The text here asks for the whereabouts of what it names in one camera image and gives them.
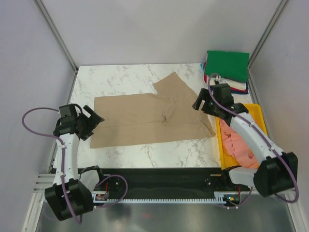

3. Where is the beige t shirt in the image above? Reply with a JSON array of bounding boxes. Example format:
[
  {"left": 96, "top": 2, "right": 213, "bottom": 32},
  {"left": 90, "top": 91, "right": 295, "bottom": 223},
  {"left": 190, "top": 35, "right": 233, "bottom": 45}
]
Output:
[{"left": 90, "top": 72, "right": 215, "bottom": 148}]

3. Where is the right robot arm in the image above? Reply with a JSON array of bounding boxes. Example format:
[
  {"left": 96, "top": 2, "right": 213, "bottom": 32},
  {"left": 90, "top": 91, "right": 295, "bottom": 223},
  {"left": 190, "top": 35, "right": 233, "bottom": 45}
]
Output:
[{"left": 192, "top": 84, "right": 299, "bottom": 203}]

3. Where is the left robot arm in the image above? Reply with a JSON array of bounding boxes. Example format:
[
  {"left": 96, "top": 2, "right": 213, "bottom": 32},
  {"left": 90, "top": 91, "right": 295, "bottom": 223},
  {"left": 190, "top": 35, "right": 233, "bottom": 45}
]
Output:
[{"left": 44, "top": 103, "right": 106, "bottom": 221}]

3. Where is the white folded t shirt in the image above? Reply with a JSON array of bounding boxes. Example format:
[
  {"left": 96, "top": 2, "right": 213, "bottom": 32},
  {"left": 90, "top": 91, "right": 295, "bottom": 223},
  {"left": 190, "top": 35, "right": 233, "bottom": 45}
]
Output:
[{"left": 210, "top": 77, "right": 246, "bottom": 90}]

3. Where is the red folded t shirt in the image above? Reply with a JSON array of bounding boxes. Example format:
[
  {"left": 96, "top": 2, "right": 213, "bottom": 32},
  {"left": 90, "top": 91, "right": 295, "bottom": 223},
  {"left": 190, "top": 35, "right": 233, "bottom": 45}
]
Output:
[{"left": 200, "top": 62, "right": 248, "bottom": 92}]

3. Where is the dark blue folded t shirt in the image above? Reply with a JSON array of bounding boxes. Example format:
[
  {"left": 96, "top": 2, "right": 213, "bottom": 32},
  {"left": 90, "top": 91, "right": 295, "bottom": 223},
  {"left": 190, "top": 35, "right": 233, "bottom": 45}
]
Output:
[{"left": 230, "top": 82, "right": 249, "bottom": 95}]

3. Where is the light blue folded t shirt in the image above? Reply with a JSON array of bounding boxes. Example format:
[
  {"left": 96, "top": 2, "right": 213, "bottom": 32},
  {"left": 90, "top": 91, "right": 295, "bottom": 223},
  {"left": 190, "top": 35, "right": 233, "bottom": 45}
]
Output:
[{"left": 200, "top": 62, "right": 206, "bottom": 73}]

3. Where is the green folded t shirt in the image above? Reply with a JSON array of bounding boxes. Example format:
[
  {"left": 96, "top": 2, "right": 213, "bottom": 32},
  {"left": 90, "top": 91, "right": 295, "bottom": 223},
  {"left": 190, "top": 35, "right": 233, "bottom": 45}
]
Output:
[{"left": 205, "top": 50, "right": 250, "bottom": 83}]

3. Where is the yellow plastic bin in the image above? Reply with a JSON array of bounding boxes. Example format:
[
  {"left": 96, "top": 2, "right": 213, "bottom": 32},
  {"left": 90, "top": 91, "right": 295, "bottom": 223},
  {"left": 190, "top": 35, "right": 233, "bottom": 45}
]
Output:
[{"left": 215, "top": 103, "right": 268, "bottom": 171}]

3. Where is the pink t shirt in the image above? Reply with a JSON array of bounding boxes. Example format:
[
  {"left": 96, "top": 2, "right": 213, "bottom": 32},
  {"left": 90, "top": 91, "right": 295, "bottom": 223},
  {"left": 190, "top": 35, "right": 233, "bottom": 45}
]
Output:
[{"left": 219, "top": 120, "right": 260, "bottom": 170}]

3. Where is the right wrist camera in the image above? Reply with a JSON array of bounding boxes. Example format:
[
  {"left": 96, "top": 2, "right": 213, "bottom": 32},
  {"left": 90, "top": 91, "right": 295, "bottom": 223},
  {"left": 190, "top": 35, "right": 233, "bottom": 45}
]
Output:
[{"left": 212, "top": 84, "right": 234, "bottom": 106}]

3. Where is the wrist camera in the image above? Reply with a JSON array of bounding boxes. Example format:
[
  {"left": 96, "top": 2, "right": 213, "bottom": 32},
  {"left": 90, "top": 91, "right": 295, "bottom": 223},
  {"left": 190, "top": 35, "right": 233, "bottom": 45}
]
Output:
[
  {"left": 212, "top": 84, "right": 234, "bottom": 106},
  {"left": 59, "top": 103, "right": 82, "bottom": 119}
]

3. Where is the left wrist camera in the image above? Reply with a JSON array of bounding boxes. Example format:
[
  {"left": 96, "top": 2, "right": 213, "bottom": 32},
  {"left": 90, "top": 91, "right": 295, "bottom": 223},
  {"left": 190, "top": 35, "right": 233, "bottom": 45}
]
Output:
[{"left": 59, "top": 103, "right": 82, "bottom": 119}]

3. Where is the white cable duct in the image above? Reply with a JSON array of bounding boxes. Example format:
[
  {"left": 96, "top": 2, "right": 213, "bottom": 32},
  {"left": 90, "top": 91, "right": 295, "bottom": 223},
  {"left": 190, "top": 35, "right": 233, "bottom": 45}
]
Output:
[{"left": 86, "top": 191, "right": 254, "bottom": 203}]

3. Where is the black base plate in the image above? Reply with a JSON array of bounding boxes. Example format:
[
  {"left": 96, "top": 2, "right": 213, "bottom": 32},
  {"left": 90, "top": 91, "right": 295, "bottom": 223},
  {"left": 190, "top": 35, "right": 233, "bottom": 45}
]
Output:
[{"left": 96, "top": 167, "right": 242, "bottom": 200}]

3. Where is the right aluminium frame post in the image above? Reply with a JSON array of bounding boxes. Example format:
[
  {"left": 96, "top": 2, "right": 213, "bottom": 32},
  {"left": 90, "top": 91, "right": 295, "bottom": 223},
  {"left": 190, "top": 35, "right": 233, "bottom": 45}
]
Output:
[{"left": 248, "top": 0, "right": 290, "bottom": 70}]

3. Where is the aluminium frame post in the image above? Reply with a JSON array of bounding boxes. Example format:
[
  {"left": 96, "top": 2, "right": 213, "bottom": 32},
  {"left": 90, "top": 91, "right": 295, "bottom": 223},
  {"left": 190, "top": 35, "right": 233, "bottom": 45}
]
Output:
[
  {"left": 33, "top": 0, "right": 78, "bottom": 73},
  {"left": 248, "top": 0, "right": 290, "bottom": 70}
]

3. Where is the left aluminium frame post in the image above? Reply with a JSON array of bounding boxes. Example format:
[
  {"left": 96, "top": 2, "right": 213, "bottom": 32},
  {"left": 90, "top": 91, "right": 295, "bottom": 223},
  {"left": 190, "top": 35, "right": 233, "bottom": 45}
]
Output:
[{"left": 33, "top": 0, "right": 78, "bottom": 73}]

